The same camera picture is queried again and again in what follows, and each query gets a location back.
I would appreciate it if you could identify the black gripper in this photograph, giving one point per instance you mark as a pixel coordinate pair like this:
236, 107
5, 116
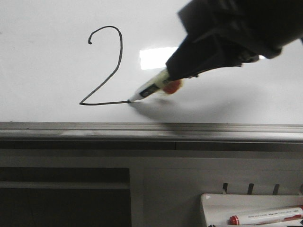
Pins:
217, 28

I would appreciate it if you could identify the red round magnet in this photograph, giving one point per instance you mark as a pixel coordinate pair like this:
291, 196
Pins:
173, 87

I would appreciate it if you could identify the white black whiteboard marker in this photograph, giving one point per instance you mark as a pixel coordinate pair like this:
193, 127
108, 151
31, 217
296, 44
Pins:
155, 84

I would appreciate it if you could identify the white glossy whiteboard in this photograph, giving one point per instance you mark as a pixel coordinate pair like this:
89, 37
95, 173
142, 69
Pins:
78, 60

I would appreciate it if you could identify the red capped whiteboard marker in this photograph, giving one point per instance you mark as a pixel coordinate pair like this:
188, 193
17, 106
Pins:
267, 216

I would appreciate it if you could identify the white metal pen tray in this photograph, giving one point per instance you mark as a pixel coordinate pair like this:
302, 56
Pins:
217, 208

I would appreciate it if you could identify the grey aluminium whiteboard frame rail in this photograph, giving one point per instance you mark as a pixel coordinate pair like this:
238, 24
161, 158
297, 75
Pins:
153, 136

